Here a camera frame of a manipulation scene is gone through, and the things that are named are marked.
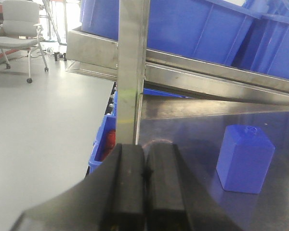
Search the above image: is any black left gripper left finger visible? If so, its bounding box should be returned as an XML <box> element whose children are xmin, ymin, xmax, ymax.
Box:
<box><xmin>12</xmin><ymin>144</ymin><xmax>145</xmax><ymax>231</ymax></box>

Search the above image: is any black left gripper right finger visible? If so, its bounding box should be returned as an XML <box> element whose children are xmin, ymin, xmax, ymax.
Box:
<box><xmin>146</xmin><ymin>143</ymin><xmax>241</xmax><ymax>231</ymax></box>

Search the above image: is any blue rectangular plastic part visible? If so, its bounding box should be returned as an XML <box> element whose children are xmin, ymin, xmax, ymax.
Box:
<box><xmin>216</xmin><ymin>125</ymin><xmax>276</xmax><ymax>194</ymax></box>

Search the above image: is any red part in bin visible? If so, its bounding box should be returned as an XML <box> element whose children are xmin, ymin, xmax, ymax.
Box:
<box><xmin>101</xmin><ymin>129</ymin><xmax>116</xmax><ymax>161</ymax></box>

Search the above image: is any blue bin with red part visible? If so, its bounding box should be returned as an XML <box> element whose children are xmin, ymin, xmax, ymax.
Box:
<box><xmin>88</xmin><ymin>115</ymin><xmax>117</xmax><ymax>174</ymax></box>

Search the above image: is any stainless steel shelf rack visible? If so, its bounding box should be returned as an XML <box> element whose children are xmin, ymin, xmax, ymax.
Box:
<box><xmin>67</xmin><ymin>0</ymin><xmax>289</xmax><ymax>144</ymax></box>

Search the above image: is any blue bin on upper shelf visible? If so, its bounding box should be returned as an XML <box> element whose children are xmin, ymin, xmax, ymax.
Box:
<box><xmin>81</xmin><ymin>0</ymin><xmax>260</xmax><ymax>65</ymax></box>

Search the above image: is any blue bin at right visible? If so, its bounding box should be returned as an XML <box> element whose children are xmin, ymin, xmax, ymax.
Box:
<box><xmin>232</xmin><ymin>0</ymin><xmax>289</xmax><ymax>79</ymax></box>

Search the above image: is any grey office chair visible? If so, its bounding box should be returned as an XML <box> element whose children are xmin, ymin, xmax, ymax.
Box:
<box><xmin>0</xmin><ymin>0</ymin><xmax>49</xmax><ymax>84</ymax></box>

